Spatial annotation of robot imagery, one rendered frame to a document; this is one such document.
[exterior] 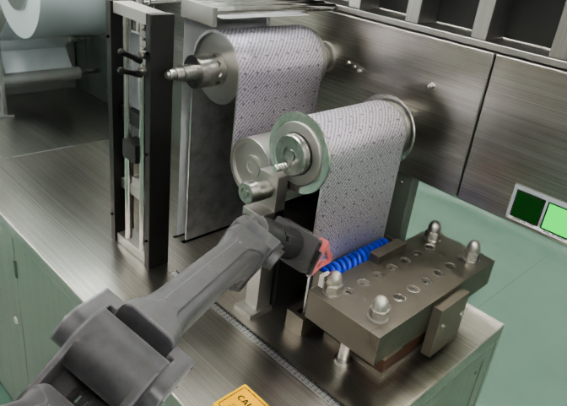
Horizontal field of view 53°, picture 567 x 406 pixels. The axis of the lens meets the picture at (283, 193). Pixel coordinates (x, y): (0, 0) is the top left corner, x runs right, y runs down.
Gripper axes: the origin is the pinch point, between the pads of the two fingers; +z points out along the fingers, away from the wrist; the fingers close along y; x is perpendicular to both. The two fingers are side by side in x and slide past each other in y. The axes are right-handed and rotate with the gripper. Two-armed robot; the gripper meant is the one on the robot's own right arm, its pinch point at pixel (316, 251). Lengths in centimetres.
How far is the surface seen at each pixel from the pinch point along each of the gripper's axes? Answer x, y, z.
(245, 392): -24.2, 7.8, -12.5
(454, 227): 25, -76, 254
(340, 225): 6.2, 0.2, 3.0
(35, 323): -54, -66, 0
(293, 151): 14.5, -5.6, -12.7
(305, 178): 11.3, -3.0, -9.4
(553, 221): 24.6, 29.3, 20.6
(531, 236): 41, -40, 280
